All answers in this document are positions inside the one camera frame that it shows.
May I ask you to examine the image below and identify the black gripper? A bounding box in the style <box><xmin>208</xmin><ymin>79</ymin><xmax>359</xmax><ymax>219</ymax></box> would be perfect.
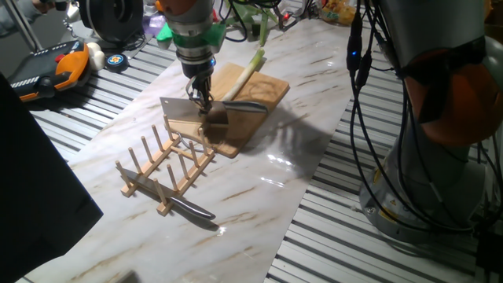
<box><xmin>182</xmin><ymin>61</ymin><xmax>216</xmax><ymax>115</ymax></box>

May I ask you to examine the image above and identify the steel cleaver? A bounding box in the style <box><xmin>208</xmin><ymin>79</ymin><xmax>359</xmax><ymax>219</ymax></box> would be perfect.
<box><xmin>160</xmin><ymin>97</ymin><xmax>269</xmax><ymax>126</ymax></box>

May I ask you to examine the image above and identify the bag of green scallions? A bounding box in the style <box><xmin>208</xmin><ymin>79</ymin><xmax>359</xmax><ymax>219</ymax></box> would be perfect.
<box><xmin>219</xmin><ymin>0</ymin><xmax>284</xmax><ymax>47</ymax></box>

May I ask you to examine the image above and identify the bare person hand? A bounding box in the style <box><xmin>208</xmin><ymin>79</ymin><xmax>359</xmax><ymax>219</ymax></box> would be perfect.
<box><xmin>31</xmin><ymin>0</ymin><xmax>55</xmax><ymax>13</ymax></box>

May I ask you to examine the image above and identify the wooden cutting board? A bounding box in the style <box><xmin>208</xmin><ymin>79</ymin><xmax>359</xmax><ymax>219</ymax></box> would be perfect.
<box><xmin>168</xmin><ymin>62</ymin><xmax>291</xmax><ymax>159</ymax></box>

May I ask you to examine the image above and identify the purple plastic piece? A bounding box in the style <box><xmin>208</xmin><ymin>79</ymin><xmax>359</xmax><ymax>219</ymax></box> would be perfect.
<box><xmin>141</xmin><ymin>13</ymin><xmax>168</xmax><ymax>39</ymax></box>

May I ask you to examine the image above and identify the wooden peg knife rack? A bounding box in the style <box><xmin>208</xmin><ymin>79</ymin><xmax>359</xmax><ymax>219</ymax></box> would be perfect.
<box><xmin>115</xmin><ymin>114</ymin><xmax>215</xmax><ymax>217</ymax></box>

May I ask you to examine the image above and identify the pointed steel kitchen knife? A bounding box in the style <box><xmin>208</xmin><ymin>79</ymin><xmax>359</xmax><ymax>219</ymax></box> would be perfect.
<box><xmin>123</xmin><ymin>168</ymin><xmax>216</xmax><ymax>221</ymax></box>

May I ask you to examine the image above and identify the white rounded object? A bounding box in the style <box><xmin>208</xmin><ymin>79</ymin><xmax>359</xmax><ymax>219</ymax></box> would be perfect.
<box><xmin>86</xmin><ymin>42</ymin><xmax>106</xmax><ymax>72</ymax></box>

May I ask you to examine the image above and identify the black round spool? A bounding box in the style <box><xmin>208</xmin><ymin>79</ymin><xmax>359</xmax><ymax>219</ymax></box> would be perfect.
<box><xmin>78</xmin><ymin>0</ymin><xmax>145</xmax><ymax>44</ymax></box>

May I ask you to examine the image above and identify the white marble pattern mat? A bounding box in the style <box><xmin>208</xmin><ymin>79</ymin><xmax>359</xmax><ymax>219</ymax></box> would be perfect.
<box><xmin>15</xmin><ymin>17</ymin><xmax>353</xmax><ymax>283</ymax></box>

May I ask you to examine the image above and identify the black orange teach pendant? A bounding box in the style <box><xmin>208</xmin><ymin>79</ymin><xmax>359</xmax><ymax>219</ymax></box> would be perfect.
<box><xmin>7</xmin><ymin>39</ymin><xmax>94</xmax><ymax>103</ymax></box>

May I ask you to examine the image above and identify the yellow snack bag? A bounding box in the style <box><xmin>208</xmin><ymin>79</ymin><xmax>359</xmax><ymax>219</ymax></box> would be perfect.
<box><xmin>320</xmin><ymin>0</ymin><xmax>357</xmax><ymax>27</ymax></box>

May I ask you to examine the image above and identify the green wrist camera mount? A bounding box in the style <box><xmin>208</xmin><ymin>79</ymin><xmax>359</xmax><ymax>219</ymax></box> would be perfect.
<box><xmin>156</xmin><ymin>21</ymin><xmax>228</xmax><ymax>51</ymax></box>

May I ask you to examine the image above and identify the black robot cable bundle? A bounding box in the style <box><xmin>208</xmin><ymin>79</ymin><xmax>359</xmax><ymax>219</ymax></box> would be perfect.
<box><xmin>344</xmin><ymin>0</ymin><xmax>503</xmax><ymax>237</ymax></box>

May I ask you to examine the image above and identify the upright aluminium post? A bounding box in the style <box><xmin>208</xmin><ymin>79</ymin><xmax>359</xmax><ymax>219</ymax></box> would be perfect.
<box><xmin>3</xmin><ymin>0</ymin><xmax>44</xmax><ymax>52</ymax></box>

